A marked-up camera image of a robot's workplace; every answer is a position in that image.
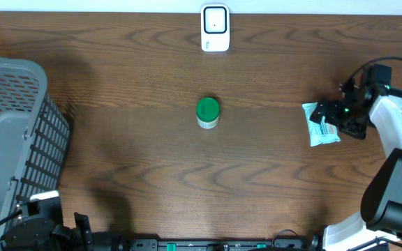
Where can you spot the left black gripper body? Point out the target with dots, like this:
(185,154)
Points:
(70,242)

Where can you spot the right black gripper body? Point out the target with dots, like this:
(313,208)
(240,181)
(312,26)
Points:
(350,118)

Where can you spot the teal wet wipes pack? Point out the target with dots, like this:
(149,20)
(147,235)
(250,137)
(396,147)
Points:
(319,133)

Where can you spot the green lid jar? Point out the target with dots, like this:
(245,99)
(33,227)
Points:
(207,113)

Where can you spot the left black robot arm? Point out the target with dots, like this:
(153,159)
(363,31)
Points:
(11,240)

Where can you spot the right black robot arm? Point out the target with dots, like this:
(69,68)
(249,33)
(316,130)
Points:
(378,223)

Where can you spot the white barcode scanner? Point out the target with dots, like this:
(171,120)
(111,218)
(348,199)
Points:
(215,28)

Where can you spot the grey plastic mesh basket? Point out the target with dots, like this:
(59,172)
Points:
(34,135)

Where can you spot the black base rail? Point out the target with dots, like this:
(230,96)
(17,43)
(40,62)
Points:
(150,244)

